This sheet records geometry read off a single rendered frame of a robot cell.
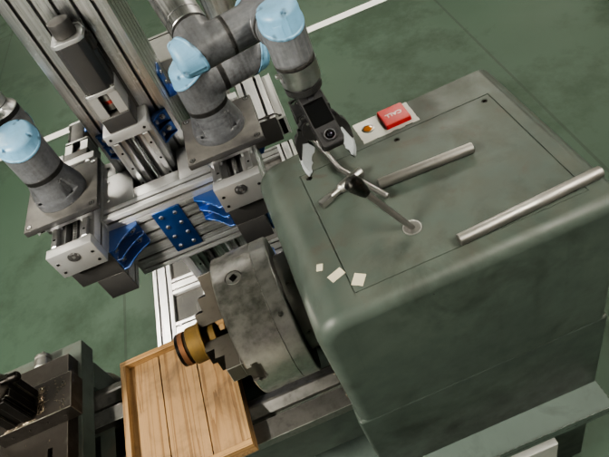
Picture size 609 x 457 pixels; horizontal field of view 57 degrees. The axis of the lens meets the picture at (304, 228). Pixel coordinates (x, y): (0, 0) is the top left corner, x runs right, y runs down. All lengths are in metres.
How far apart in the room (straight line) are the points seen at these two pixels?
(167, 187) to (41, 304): 1.85
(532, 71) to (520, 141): 2.32
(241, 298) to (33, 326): 2.34
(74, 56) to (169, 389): 0.87
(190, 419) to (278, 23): 0.93
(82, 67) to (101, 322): 1.75
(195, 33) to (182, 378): 0.86
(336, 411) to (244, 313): 0.37
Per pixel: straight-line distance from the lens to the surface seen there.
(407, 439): 1.48
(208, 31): 1.06
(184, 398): 1.48
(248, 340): 1.11
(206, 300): 1.24
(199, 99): 1.52
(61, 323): 3.24
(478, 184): 1.12
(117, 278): 1.78
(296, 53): 1.00
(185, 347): 1.26
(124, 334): 2.95
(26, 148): 1.63
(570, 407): 1.66
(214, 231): 1.80
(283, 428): 1.36
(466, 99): 1.32
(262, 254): 1.14
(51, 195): 1.69
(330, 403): 1.35
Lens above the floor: 2.06
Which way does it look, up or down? 46 degrees down
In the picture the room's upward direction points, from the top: 24 degrees counter-clockwise
